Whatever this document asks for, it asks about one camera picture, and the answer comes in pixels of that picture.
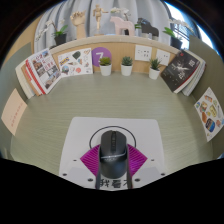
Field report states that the purple round sticker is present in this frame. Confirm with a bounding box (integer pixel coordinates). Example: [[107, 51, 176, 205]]
[[91, 46, 113, 68]]

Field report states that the beige book with red text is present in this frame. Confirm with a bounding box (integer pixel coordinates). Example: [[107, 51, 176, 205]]
[[0, 88, 28, 137]]

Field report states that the white book with photo cover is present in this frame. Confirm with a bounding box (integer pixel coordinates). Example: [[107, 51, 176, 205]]
[[25, 48, 63, 96]]

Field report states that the colourful food sticker sheet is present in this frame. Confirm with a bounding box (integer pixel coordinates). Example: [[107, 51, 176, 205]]
[[194, 87, 224, 143]]

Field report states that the pink horse figure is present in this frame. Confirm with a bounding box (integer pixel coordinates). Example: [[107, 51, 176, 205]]
[[109, 15, 136, 37]]

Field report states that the black computer mouse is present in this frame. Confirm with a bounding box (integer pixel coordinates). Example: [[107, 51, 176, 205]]
[[98, 129, 129, 179]]

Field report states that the small plant in white pot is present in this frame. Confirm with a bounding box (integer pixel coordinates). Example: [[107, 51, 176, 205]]
[[148, 58, 162, 81], [120, 55, 134, 77], [98, 56, 113, 77]]

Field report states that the wooden mannequin figure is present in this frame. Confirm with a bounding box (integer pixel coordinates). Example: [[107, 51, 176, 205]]
[[92, 3, 109, 37]]

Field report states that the white wall socket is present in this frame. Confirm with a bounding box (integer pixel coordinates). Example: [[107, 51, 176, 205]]
[[155, 49, 172, 67], [134, 44, 153, 62]]

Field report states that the black horse figure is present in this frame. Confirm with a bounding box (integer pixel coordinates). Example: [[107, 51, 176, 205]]
[[135, 17, 160, 41]]

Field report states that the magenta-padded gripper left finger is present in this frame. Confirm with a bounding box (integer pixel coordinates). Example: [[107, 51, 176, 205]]
[[59, 143, 103, 191]]

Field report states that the wooden hand model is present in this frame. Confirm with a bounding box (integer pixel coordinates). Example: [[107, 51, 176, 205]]
[[69, 10, 88, 40]]

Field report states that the white orchid in black pot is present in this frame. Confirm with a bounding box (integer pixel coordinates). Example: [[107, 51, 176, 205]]
[[34, 19, 69, 47], [162, 18, 194, 51]]

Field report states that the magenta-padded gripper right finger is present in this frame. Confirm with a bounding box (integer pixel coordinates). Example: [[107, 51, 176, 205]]
[[125, 143, 167, 190]]

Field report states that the white sticker sheet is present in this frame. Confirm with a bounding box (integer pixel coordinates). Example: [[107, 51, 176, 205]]
[[57, 47, 94, 79]]

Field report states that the white mouse pad with drawing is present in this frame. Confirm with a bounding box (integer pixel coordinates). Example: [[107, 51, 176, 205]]
[[59, 116, 167, 192]]

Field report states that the black cover book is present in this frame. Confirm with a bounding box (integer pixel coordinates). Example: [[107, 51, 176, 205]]
[[160, 49, 201, 94]]

